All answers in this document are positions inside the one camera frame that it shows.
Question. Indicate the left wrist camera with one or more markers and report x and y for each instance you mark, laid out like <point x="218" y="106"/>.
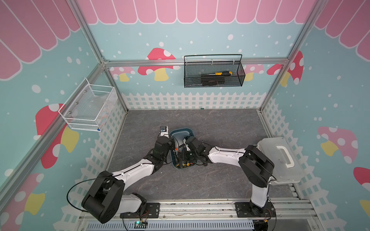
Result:
<point x="164" y="131"/>

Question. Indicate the black wire mesh basket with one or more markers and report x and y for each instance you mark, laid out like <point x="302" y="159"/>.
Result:
<point x="213" y="70"/>

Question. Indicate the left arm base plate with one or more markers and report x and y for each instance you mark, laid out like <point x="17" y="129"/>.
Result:
<point x="147" y="210"/>

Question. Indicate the white wire mesh basket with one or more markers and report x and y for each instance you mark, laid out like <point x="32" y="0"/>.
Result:
<point x="89" y="107"/>

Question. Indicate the translucent plastic lidded case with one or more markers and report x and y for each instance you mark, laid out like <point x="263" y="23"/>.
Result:
<point x="287" y="170"/>

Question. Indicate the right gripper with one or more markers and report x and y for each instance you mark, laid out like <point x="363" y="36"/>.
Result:
<point x="185" y="152"/>

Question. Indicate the black object in basket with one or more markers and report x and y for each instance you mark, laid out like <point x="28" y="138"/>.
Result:
<point x="212" y="80"/>

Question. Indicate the green circuit board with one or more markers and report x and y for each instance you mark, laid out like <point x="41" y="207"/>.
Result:
<point x="140" y="225"/>

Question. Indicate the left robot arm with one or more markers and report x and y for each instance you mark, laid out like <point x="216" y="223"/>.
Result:
<point x="105" y="197"/>

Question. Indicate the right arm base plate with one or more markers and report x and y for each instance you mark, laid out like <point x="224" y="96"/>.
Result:
<point x="249" y="210"/>

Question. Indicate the aluminium front rail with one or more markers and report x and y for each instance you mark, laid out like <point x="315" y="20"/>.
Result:
<point x="286" y="208"/>

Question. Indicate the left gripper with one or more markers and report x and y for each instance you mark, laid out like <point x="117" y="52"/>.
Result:
<point x="172" y="144"/>

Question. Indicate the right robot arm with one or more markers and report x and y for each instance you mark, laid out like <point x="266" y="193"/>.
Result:
<point x="257" y="167"/>

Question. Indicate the teal plastic storage box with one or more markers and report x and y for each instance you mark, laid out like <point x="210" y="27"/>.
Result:
<point x="181" y="151"/>

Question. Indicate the yellow black screwdriver in basket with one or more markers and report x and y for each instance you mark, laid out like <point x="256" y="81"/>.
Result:
<point x="225" y="73"/>

